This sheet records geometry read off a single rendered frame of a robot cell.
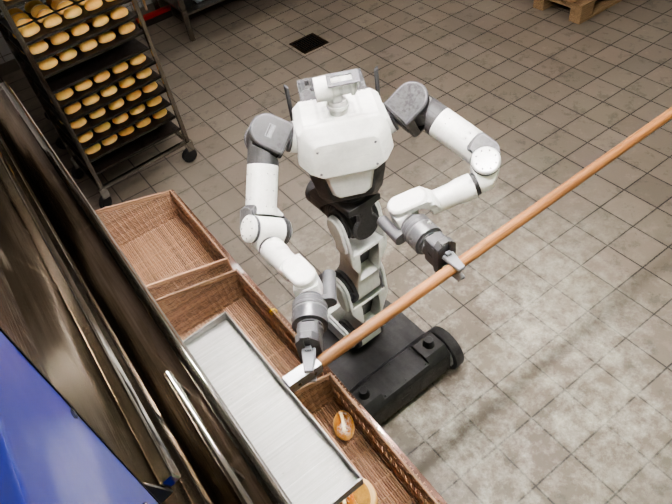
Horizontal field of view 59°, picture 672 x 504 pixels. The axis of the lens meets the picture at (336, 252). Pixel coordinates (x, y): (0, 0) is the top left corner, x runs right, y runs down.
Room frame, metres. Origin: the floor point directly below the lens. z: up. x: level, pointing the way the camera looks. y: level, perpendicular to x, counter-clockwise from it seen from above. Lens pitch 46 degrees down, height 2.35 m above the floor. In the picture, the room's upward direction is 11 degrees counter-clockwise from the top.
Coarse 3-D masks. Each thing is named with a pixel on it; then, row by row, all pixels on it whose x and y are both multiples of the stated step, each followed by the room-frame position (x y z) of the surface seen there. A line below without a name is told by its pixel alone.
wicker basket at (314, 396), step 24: (312, 384) 1.00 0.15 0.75; (336, 384) 0.99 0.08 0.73; (312, 408) 0.99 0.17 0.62; (336, 408) 0.99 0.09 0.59; (360, 408) 0.89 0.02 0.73; (360, 432) 0.89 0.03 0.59; (360, 456) 0.81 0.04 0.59; (384, 456) 0.79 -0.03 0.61; (384, 480) 0.73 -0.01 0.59; (408, 480) 0.69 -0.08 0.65
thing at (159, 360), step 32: (0, 96) 1.88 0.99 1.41; (0, 128) 1.69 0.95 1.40; (32, 160) 1.48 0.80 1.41; (64, 192) 1.29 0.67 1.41; (64, 224) 1.17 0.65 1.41; (96, 256) 1.03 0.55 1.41; (96, 288) 0.93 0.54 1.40; (128, 288) 0.90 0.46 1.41; (128, 320) 0.82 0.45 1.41; (128, 352) 0.74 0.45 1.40; (160, 352) 0.72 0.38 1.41; (160, 384) 0.65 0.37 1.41; (192, 384) 0.63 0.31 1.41; (192, 448) 0.51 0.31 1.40; (224, 448) 0.49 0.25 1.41; (224, 480) 0.44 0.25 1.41; (256, 480) 0.43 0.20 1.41
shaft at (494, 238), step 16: (656, 128) 1.35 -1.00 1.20; (624, 144) 1.29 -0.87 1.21; (608, 160) 1.25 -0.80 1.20; (576, 176) 1.20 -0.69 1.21; (560, 192) 1.15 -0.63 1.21; (528, 208) 1.11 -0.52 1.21; (544, 208) 1.12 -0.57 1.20; (512, 224) 1.07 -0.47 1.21; (496, 240) 1.03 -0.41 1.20; (464, 256) 0.99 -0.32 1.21; (448, 272) 0.95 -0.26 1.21; (416, 288) 0.92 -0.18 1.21; (432, 288) 0.92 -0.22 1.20; (400, 304) 0.88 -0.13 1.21; (368, 320) 0.85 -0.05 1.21; (384, 320) 0.85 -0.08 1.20; (352, 336) 0.81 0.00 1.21; (336, 352) 0.78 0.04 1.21
